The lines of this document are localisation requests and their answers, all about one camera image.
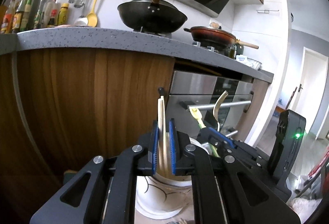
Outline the lone wooden chopstick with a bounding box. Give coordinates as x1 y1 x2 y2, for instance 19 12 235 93
157 96 166 177

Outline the gold fork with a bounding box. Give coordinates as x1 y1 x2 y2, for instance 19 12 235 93
212 91 228 132

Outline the yellow plastic fork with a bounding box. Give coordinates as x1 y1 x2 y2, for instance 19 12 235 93
189 107 219 157

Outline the white ceramic double utensil holder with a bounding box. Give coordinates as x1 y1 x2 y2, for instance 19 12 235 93
134 132 210 220

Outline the wooden cabinet door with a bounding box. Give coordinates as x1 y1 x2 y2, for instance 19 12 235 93
17 48 175 171

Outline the red-brown pan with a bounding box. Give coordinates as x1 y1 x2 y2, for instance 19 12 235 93
183 27 259 49

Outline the yellow hanging spoon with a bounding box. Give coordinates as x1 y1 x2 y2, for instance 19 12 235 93
86 0 98 28

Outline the grey countertop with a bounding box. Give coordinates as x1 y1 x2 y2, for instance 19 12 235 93
1 27 274 83

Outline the oil bottle yellow cap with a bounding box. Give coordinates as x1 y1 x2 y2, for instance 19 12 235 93
33 0 48 29

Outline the red cap sauce bottle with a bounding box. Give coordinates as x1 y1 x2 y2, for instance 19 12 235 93
12 0 27 33

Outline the black wok with wooden handle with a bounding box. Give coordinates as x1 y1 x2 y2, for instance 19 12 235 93
118 0 187 34

